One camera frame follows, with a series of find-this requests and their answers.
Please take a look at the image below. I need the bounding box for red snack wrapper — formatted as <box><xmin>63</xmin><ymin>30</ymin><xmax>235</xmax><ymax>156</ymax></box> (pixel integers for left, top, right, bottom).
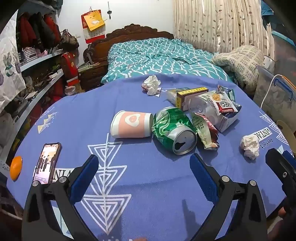
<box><xmin>203</xmin><ymin>116</ymin><xmax>219</xmax><ymax>144</ymax></box>

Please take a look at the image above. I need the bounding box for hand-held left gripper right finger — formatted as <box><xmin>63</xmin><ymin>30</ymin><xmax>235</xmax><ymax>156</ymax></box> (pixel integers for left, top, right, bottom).
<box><xmin>190</xmin><ymin>153</ymin><xmax>268</xmax><ymax>241</ymax></box>

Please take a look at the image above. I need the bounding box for yellow and red box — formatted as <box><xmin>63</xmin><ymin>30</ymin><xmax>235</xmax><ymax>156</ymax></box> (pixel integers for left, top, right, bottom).
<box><xmin>176</xmin><ymin>87</ymin><xmax>209</xmax><ymax>112</ymax></box>

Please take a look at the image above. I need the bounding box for grey metal shelf rack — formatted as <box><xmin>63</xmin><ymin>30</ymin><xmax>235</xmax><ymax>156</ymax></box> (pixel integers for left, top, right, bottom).
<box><xmin>0</xmin><ymin>0</ymin><xmax>65</xmax><ymax>169</ymax></box>

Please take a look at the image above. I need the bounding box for wooden nightstand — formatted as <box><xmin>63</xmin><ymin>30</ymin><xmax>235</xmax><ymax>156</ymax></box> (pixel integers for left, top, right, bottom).
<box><xmin>79</xmin><ymin>59</ymin><xmax>109</xmax><ymax>91</ymax></box>

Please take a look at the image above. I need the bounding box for teal patterned bedspread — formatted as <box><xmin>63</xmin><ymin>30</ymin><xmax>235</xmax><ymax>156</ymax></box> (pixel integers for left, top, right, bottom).
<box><xmin>101</xmin><ymin>38</ymin><xmax>234</xmax><ymax>84</ymax></box>

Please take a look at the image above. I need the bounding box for white cable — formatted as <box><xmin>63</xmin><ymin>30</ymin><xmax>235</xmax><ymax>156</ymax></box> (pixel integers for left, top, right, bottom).
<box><xmin>259</xmin><ymin>75</ymin><xmax>287</xmax><ymax>108</ymax></box>

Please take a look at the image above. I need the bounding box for houndstooth storage box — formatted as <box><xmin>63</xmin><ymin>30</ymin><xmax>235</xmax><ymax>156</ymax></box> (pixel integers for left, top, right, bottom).
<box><xmin>18</xmin><ymin>46</ymin><xmax>38</xmax><ymax>66</ymax></box>

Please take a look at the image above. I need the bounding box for beige leaf print curtain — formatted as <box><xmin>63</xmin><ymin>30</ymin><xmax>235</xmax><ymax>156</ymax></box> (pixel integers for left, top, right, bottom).
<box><xmin>174</xmin><ymin>0</ymin><xmax>270</xmax><ymax>59</ymax></box>

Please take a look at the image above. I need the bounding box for brown handbag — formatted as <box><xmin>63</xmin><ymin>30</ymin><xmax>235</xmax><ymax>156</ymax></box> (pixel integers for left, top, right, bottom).
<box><xmin>58</xmin><ymin>29</ymin><xmax>79</xmax><ymax>49</ymax></box>

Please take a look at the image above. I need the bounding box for crumpled white tissue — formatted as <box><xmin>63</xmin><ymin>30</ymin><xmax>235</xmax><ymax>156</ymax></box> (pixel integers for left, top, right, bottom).
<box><xmin>142</xmin><ymin>75</ymin><xmax>162</xmax><ymax>96</ymax></box>
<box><xmin>240</xmin><ymin>134</ymin><xmax>260</xmax><ymax>160</ymax></box>

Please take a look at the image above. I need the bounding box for white snack packet red label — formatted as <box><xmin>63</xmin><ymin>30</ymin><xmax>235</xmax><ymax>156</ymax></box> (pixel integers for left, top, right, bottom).
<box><xmin>209</xmin><ymin>91</ymin><xmax>237</xmax><ymax>114</ymax></box>

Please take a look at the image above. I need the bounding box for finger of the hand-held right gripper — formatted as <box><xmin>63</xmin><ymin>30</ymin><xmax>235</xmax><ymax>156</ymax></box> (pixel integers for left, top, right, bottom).
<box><xmin>265</xmin><ymin>148</ymin><xmax>296</xmax><ymax>216</ymax></box>
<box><xmin>282</xmin><ymin>150</ymin><xmax>296</xmax><ymax>166</ymax></box>

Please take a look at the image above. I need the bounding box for red and yellow wall calendar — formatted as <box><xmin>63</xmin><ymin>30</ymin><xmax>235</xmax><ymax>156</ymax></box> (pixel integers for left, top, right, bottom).
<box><xmin>81</xmin><ymin>9</ymin><xmax>106</xmax><ymax>44</ymax></box>

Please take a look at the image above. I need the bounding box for purple printed blanket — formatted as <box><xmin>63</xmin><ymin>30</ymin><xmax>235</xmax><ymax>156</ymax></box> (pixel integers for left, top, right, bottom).
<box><xmin>6</xmin><ymin>74</ymin><xmax>294</xmax><ymax>241</ymax></box>

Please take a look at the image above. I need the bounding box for black jacket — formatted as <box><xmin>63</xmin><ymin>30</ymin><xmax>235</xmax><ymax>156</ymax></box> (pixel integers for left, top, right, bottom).
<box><xmin>29</xmin><ymin>13</ymin><xmax>48</xmax><ymax>50</ymax></box>

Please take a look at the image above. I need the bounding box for white bottle green label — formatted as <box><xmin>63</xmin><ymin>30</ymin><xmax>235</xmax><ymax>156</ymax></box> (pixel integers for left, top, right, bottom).
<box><xmin>190</xmin><ymin>93</ymin><xmax>222</xmax><ymax>127</ymax></box>

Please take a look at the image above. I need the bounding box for dark red jacket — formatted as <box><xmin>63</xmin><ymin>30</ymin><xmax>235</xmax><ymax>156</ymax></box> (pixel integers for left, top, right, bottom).
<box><xmin>17</xmin><ymin>15</ymin><xmax>36</xmax><ymax>50</ymax></box>

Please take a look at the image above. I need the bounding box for white printed cloth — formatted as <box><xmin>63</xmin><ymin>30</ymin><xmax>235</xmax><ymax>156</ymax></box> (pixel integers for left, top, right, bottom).
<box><xmin>0</xmin><ymin>9</ymin><xmax>26</xmax><ymax>109</ymax></box>

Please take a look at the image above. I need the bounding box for black smartphone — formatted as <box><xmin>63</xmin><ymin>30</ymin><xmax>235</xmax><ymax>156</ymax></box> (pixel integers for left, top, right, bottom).
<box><xmin>32</xmin><ymin>142</ymin><xmax>62</xmax><ymax>185</ymax></box>

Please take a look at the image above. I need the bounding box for orange fruit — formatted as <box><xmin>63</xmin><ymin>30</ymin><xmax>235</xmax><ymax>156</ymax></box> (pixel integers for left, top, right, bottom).
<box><xmin>9</xmin><ymin>156</ymin><xmax>23</xmax><ymax>181</ymax></box>

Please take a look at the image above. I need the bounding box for green and white snack wrapper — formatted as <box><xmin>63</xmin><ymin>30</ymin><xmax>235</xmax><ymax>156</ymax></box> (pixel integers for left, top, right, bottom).
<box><xmin>190</xmin><ymin>113</ymin><xmax>219</xmax><ymax>150</ymax></box>

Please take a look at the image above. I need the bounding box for clear plastic storage box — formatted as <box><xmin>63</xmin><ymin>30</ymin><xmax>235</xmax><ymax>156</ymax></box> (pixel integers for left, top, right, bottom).
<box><xmin>253</xmin><ymin>65</ymin><xmax>296</xmax><ymax>121</ymax></box>

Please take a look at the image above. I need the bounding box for blue and silver packet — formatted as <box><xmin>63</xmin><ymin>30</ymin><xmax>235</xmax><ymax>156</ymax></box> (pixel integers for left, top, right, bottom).
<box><xmin>216</xmin><ymin>85</ymin><xmax>236</xmax><ymax>102</ymax></box>

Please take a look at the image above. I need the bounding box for white and blue carton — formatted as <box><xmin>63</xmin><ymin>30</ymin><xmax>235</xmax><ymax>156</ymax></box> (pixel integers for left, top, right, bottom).
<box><xmin>214</xmin><ymin>105</ymin><xmax>242</xmax><ymax>133</ymax></box>

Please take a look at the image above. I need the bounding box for crushed green drink can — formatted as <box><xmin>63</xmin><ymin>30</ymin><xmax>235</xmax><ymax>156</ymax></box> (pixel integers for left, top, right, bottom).
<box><xmin>151</xmin><ymin>107</ymin><xmax>198</xmax><ymax>156</ymax></box>

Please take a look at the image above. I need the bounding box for patterned pillow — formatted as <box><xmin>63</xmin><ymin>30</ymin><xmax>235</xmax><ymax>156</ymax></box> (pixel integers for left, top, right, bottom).
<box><xmin>211</xmin><ymin>45</ymin><xmax>264</xmax><ymax>93</ymax></box>

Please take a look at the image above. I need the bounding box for tan cardboard piece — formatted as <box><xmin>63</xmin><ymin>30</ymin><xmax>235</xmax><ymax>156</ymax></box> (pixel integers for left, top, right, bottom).
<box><xmin>276</xmin><ymin>120</ymin><xmax>294</xmax><ymax>139</ymax></box>

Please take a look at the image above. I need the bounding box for carved wooden headboard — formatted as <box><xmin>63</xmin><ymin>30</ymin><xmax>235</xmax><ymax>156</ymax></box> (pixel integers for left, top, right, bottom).
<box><xmin>83</xmin><ymin>23</ymin><xmax>174</xmax><ymax>67</ymax></box>

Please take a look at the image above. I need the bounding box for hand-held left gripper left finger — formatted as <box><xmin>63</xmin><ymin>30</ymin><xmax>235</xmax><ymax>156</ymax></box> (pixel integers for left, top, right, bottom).
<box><xmin>22</xmin><ymin>154</ymin><xmax>100</xmax><ymax>241</ymax></box>

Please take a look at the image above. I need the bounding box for blue lidded storage tub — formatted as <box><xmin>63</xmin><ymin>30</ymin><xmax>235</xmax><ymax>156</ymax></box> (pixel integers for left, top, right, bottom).
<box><xmin>272</xmin><ymin>30</ymin><xmax>296</xmax><ymax>77</ymax></box>

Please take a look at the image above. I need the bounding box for pink paper cup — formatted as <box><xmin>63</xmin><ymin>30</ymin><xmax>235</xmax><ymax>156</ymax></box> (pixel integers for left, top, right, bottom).
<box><xmin>110</xmin><ymin>110</ymin><xmax>154</xmax><ymax>139</ymax></box>

